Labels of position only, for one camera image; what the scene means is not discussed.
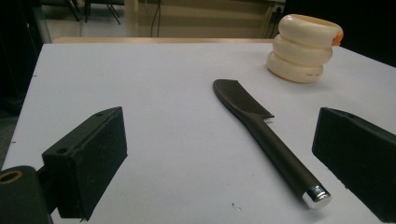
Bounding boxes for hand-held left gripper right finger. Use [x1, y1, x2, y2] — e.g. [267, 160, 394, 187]
[311, 106, 396, 224]

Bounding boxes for dark grey spatula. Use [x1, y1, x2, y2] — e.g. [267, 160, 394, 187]
[212, 78, 332, 210]

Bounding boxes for cream ringed utensil holder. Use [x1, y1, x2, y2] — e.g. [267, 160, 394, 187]
[266, 13, 344, 84]

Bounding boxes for black stand legs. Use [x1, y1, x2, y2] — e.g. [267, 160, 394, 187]
[64, 0, 122, 26]

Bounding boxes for beige desk with cables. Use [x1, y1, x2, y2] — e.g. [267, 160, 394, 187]
[124, 0, 286, 39]

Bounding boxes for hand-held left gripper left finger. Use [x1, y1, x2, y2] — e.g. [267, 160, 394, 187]
[41, 105, 129, 222]

